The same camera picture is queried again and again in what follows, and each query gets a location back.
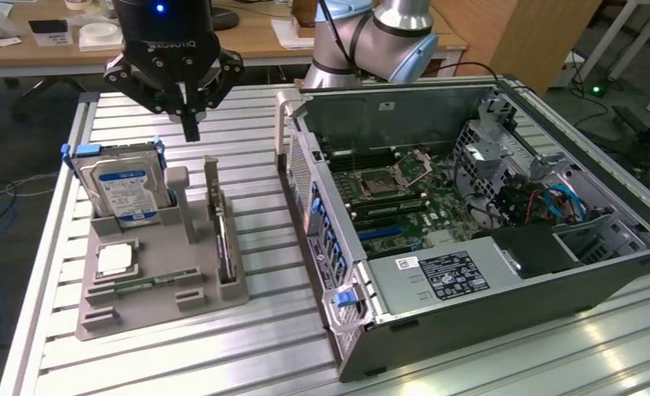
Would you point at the open dark grey PC case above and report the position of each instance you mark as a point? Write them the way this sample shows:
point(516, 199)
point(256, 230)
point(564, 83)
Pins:
point(523, 313)

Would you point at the installed dark RAM stick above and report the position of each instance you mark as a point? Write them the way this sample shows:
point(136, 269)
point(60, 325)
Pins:
point(388, 206)

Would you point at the stack of white papers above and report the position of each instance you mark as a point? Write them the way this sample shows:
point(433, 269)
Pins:
point(291, 35)

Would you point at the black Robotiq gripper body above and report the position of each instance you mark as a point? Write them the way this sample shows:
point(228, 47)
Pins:
point(165, 37)

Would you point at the beige tape roll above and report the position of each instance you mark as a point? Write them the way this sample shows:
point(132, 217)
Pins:
point(76, 4)

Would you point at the wooden desk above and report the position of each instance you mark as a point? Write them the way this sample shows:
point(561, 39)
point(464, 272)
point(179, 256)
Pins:
point(27, 57)

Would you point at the green RAM stick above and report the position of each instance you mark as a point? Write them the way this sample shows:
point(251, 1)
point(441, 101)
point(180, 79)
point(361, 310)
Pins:
point(143, 284)

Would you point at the device with green light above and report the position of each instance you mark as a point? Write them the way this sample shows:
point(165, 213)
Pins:
point(596, 89)

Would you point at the small white barcode sticker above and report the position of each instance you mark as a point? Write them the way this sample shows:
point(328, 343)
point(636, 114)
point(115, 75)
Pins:
point(405, 262)

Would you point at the green motherboard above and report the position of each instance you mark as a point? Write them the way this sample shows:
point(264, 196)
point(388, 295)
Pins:
point(440, 206)

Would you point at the long black expansion slot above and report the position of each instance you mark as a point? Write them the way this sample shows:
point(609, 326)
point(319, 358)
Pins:
point(375, 224)

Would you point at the CPU socket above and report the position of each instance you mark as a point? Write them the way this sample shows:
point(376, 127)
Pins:
point(379, 184)

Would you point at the black plastic shroud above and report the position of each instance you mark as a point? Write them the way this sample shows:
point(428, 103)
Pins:
point(533, 251)

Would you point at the white tape roll box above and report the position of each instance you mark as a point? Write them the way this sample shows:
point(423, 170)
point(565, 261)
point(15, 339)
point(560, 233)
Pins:
point(100, 38)

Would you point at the perforated metal drive cage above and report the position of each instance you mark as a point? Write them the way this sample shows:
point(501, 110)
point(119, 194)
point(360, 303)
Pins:
point(481, 156)

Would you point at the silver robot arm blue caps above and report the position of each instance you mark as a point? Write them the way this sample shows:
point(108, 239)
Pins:
point(373, 37)

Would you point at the blue case release latch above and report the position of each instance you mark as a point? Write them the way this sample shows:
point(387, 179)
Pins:
point(341, 298)

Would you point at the graphics card with black fan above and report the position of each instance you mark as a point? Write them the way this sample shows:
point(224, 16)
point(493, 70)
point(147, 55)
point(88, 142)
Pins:
point(217, 214)

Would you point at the white desk frame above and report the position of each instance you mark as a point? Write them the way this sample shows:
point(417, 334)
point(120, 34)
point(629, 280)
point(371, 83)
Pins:
point(616, 37)

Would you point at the metal disk bay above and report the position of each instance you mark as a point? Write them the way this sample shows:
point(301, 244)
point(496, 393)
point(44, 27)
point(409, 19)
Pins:
point(593, 243)

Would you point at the black round lamp base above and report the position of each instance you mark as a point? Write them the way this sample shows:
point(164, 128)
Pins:
point(228, 20)

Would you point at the wooden cabinet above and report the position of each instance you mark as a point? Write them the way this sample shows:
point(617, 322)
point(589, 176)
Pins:
point(523, 37)

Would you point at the black chair base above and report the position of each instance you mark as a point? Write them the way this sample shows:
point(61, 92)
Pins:
point(39, 95)

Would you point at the brown cardboard box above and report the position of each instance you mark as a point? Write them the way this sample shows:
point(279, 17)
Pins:
point(303, 12)

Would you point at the metal socket cover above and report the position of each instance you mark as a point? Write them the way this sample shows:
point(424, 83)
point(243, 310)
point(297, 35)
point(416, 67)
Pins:
point(415, 163)

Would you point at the black power supply label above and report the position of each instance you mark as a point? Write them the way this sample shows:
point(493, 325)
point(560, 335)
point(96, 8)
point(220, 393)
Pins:
point(453, 275)

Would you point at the black and white box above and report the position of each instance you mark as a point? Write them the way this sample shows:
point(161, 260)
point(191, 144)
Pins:
point(49, 32)

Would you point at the grey power supply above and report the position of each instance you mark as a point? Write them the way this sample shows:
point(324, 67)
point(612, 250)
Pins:
point(401, 288)

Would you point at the hard disk with blue caddy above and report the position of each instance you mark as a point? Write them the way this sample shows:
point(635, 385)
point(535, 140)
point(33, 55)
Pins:
point(124, 185)

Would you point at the grey plastic parts rack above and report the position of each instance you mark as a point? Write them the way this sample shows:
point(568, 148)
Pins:
point(159, 305)

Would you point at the blue expansion slot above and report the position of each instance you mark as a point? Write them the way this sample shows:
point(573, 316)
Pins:
point(380, 234)

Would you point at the blue slot latch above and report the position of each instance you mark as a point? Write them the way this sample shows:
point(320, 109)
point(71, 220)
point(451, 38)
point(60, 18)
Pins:
point(319, 209)
point(325, 224)
point(333, 240)
point(316, 193)
point(337, 255)

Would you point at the silver CPU chip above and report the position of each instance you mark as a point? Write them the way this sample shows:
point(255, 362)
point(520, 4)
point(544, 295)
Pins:
point(115, 260)

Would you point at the white paper card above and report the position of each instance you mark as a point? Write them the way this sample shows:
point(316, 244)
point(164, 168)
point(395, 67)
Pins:
point(0, 42)

